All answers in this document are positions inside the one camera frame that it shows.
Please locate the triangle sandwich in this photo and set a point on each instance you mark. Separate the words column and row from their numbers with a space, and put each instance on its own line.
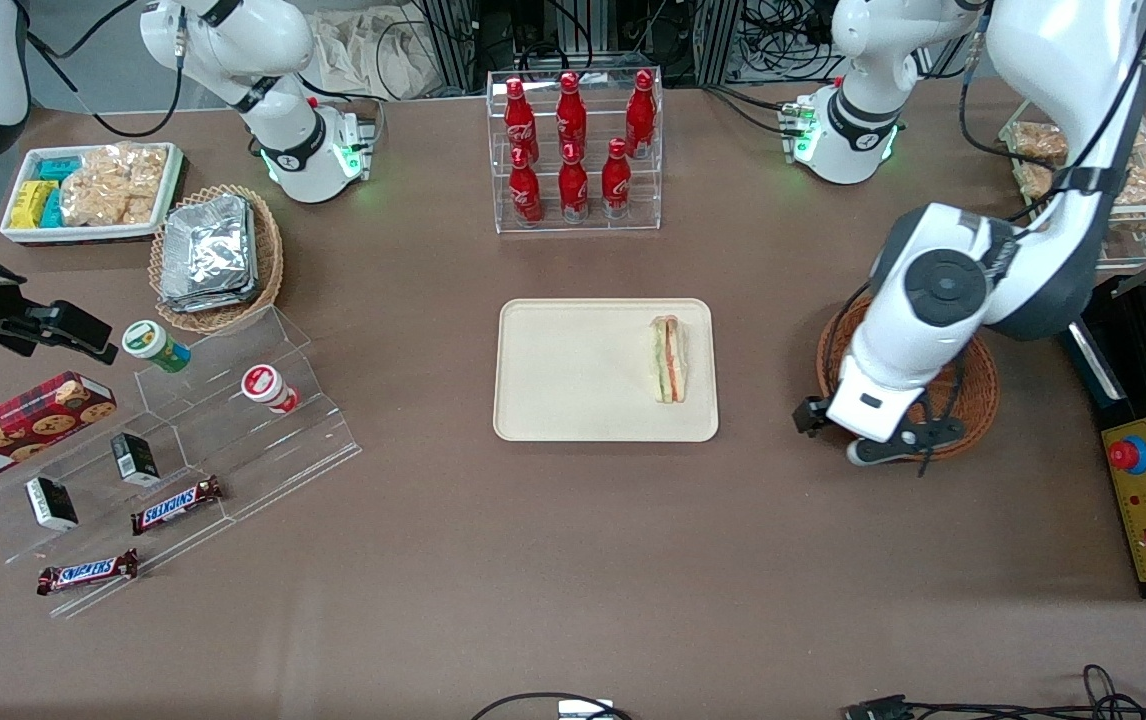
column 669, row 360

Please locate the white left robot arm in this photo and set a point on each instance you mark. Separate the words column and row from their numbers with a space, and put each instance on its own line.
column 943, row 290

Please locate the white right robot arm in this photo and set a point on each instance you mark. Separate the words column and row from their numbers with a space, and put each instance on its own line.
column 283, row 150

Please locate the white rectangular snack tray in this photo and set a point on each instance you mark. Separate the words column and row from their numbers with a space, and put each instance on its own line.
column 83, row 233

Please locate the round brown wicker basket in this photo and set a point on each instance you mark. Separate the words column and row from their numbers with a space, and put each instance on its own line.
column 978, row 390

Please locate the oval brown wicker basket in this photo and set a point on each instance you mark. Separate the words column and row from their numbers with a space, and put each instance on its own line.
column 268, row 260

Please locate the beige plastic tray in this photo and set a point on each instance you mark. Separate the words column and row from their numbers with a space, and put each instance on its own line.
column 573, row 370

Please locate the green lidded snack cup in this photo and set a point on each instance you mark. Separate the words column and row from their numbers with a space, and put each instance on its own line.
column 153, row 345

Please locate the red tartan cookie box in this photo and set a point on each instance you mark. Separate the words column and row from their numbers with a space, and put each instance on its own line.
column 23, row 430

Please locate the yellow snack packet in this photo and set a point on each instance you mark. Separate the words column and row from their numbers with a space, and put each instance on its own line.
column 28, row 205

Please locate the teal snack packet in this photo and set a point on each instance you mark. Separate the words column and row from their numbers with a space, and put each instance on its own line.
column 58, row 167
column 52, row 210

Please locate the small black box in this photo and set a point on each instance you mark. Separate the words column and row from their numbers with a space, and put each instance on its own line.
column 51, row 504
column 136, row 460

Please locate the silver foil packet stack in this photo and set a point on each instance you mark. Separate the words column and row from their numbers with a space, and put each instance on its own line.
column 208, row 255

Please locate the red lidded snack cup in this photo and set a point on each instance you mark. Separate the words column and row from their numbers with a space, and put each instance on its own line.
column 268, row 388

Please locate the brown snickers bar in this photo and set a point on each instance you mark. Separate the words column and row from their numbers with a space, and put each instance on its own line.
column 176, row 505
column 88, row 572

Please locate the clear acrylic stepped display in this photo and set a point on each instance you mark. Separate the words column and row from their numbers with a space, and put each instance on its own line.
column 273, row 460

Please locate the red emergency stop button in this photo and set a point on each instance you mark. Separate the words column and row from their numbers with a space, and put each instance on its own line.
column 1129, row 455

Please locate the clear acrylic bottle rack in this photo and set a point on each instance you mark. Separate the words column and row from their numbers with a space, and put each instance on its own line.
column 583, row 225

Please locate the red cola bottle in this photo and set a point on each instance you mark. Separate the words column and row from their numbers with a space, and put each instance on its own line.
column 518, row 120
column 641, row 110
column 573, row 185
column 616, row 180
column 525, row 190
column 571, row 112

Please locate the white plug connector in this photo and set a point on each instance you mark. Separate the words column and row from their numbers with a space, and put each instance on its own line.
column 585, row 710

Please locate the beige cloth bag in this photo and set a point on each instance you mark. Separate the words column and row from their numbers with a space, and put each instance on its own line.
column 373, row 50

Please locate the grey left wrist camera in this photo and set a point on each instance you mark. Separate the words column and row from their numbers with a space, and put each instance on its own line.
column 908, row 448

